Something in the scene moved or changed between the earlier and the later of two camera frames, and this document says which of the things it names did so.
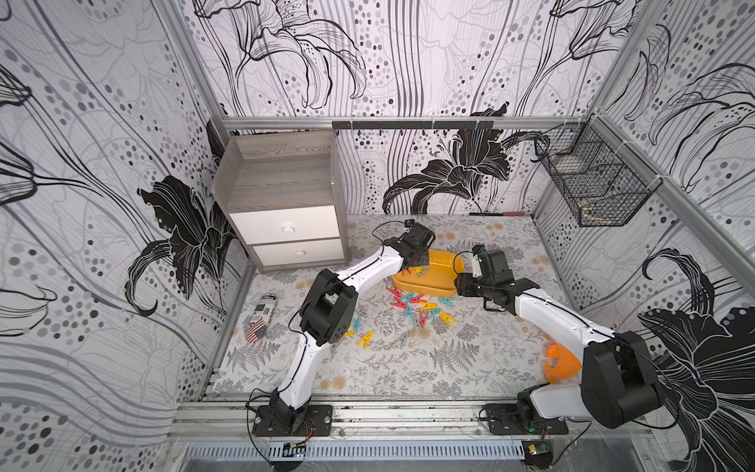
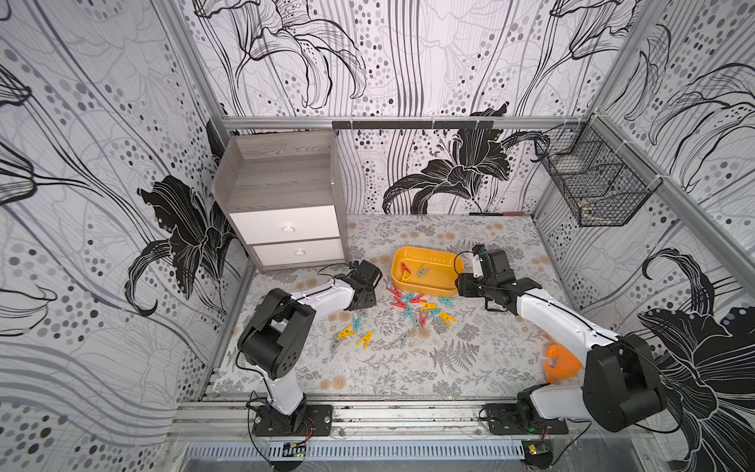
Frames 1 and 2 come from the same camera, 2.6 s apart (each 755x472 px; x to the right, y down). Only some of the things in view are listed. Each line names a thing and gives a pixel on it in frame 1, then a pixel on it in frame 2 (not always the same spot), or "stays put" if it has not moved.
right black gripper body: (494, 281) stays put
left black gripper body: (418, 255) to (368, 301)
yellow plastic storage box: (437, 278) stays put
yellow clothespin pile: (447, 319) stays put
